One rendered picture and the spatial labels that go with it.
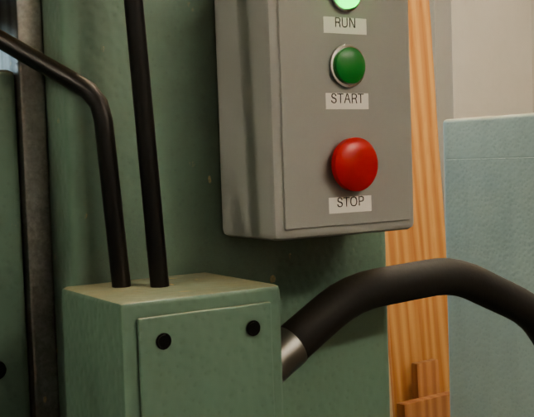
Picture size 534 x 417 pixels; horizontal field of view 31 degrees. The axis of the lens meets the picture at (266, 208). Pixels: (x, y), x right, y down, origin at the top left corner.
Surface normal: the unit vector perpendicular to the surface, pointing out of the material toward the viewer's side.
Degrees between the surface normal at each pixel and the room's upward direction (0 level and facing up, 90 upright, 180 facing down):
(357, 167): 90
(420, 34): 87
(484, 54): 90
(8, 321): 90
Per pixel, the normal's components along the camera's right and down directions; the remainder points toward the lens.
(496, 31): 0.58, 0.02
